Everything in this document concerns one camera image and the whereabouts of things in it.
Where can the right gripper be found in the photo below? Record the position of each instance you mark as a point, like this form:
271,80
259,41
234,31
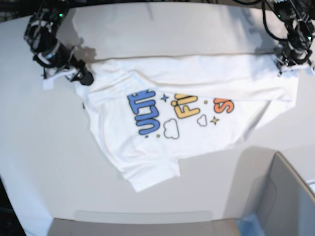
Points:
62,62

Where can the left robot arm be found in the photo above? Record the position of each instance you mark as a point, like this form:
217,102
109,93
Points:
297,17

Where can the grey cardboard box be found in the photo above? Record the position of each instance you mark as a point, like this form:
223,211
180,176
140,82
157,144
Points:
280,203

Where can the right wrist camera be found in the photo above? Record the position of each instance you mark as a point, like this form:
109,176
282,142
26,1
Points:
48,84

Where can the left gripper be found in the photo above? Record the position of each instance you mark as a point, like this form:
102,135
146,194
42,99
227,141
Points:
289,59

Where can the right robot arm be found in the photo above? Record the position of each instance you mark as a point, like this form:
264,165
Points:
42,28

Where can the white printed t-shirt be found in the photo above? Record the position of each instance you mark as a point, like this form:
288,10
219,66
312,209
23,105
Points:
148,113

